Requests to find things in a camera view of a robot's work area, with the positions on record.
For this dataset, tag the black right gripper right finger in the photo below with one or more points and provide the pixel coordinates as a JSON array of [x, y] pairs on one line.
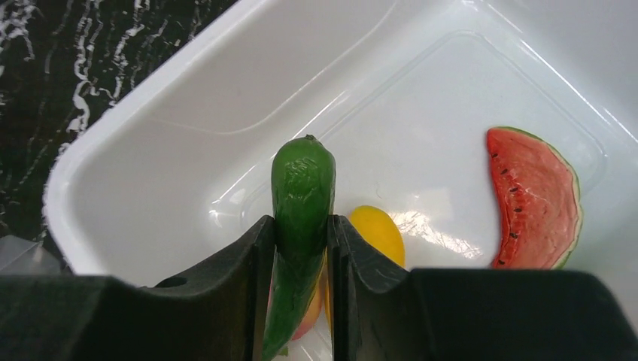
[[380, 311]]

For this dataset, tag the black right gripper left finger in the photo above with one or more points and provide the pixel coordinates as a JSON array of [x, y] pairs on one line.
[[214, 310]]

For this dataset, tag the toy peach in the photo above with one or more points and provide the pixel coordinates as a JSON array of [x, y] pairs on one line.
[[313, 312]]

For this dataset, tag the yellow toy mango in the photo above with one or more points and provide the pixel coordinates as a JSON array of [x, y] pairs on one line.
[[379, 230]]

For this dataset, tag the green toy cucumber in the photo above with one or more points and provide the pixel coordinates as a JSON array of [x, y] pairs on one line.
[[303, 178]]

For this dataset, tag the white plastic bin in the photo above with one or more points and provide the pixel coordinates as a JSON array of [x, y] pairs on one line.
[[402, 93]]

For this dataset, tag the clear zip top bag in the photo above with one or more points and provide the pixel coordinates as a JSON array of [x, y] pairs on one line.
[[22, 257]]

